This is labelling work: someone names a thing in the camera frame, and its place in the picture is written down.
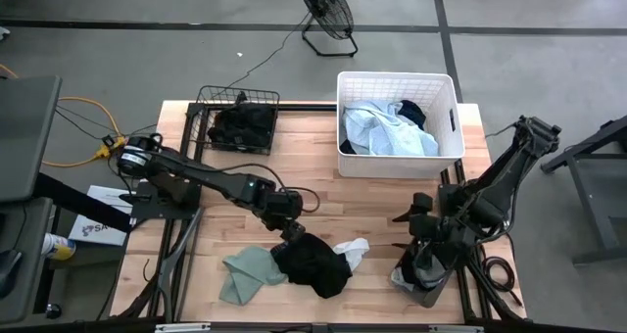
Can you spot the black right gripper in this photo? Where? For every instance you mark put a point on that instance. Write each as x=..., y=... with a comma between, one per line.
x=436, y=230

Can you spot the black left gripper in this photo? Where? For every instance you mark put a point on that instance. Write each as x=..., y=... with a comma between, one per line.
x=284, y=208

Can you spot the black shorts grey waistband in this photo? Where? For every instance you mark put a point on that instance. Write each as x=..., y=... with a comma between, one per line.
x=313, y=269

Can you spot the mint green cloth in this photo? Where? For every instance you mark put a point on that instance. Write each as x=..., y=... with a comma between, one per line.
x=250, y=274

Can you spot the small white cloth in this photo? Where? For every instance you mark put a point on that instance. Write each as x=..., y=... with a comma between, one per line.
x=352, y=250

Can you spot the light blue patterned shirt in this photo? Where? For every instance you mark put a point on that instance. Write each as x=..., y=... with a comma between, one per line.
x=382, y=132

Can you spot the small black cloth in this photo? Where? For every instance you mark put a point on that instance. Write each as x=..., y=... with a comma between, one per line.
x=412, y=113

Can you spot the black shorts white lettering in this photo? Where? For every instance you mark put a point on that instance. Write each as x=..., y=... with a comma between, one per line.
x=240, y=127

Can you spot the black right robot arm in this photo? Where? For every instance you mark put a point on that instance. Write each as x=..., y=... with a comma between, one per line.
x=499, y=176

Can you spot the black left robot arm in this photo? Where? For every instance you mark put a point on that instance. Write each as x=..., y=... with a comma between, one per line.
x=196, y=174

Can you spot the white plastic laundry basket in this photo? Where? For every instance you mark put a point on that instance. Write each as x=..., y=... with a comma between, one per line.
x=392, y=169

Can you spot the dark grey bin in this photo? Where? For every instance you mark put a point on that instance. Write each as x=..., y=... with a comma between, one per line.
x=421, y=299

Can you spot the black diagonal bar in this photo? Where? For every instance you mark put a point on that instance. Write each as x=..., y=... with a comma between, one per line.
x=83, y=203

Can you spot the white paper with blue logo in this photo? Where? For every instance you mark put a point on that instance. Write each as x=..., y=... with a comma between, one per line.
x=78, y=235

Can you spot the black floor fan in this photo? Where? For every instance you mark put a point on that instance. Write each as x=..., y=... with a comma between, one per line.
x=325, y=5

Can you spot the yellow and white can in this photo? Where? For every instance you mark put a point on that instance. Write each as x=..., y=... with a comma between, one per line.
x=59, y=247

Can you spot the small black ball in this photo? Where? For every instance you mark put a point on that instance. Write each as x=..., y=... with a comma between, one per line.
x=53, y=311

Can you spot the grey side desk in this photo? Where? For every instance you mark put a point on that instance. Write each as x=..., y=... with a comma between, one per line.
x=29, y=274

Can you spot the black computer mouse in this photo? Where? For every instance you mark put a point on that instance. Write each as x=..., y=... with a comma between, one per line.
x=9, y=274

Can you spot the person's foot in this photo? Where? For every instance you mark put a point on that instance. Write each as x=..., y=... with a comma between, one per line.
x=4, y=33

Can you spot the silver metal bracket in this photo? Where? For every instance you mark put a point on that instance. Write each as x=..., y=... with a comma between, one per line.
x=181, y=328
x=455, y=329

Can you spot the black metal desk frame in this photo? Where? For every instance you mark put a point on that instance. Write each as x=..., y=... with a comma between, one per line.
x=588, y=205

